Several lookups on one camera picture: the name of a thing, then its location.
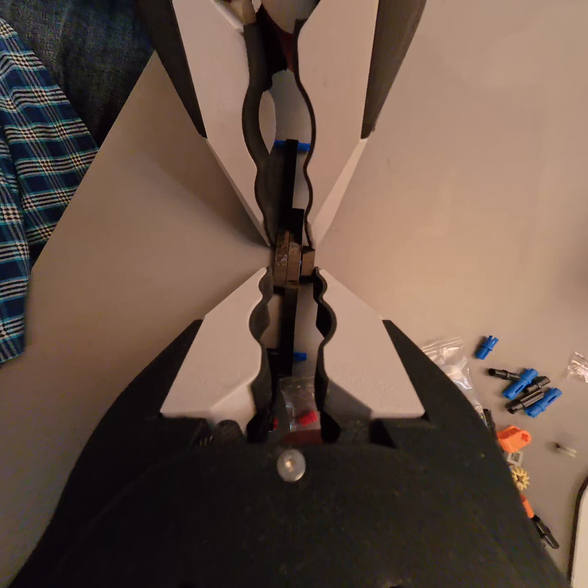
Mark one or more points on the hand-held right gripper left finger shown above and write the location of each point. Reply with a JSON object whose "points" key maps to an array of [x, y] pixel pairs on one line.
{"points": [[216, 363]]}

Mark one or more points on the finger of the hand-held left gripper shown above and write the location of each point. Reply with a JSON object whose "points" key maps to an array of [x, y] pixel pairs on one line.
{"points": [[340, 82], [216, 92]]}

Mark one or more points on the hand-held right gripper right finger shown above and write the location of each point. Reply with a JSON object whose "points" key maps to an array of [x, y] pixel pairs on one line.
{"points": [[367, 367]]}

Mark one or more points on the black toy beam assembly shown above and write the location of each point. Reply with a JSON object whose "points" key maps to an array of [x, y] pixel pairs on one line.
{"points": [[290, 183]]}

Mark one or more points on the grey desk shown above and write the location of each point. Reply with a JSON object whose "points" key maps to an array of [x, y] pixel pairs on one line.
{"points": [[459, 183]]}

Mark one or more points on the clear bag of colourful parts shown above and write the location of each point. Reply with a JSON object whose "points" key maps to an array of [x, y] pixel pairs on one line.
{"points": [[298, 399]]}

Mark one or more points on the dark grey cloth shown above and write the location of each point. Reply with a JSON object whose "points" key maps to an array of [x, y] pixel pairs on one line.
{"points": [[92, 55]]}

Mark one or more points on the blue toy pin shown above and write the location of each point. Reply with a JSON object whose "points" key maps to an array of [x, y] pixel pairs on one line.
{"points": [[487, 347], [519, 384], [543, 402]]}

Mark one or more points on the small black toy piece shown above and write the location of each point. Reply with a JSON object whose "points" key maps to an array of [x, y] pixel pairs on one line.
{"points": [[488, 420]]}

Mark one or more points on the orange toy connector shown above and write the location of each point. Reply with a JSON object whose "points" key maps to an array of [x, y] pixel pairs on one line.
{"points": [[513, 439]]}

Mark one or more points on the person's plaid shirt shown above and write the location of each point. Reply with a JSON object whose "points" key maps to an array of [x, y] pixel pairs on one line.
{"points": [[36, 160]]}

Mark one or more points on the grey square toy piece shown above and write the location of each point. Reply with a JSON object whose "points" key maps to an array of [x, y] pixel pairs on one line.
{"points": [[514, 457]]}

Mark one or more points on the tan toy gear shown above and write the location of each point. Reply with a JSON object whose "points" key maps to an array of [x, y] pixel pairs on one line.
{"points": [[521, 477]]}

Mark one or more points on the small clear plastic piece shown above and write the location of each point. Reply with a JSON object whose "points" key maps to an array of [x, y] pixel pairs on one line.
{"points": [[578, 366]]}

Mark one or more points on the white wooden book stand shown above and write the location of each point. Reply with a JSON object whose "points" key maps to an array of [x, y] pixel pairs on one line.
{"points": [[582, 542]]}

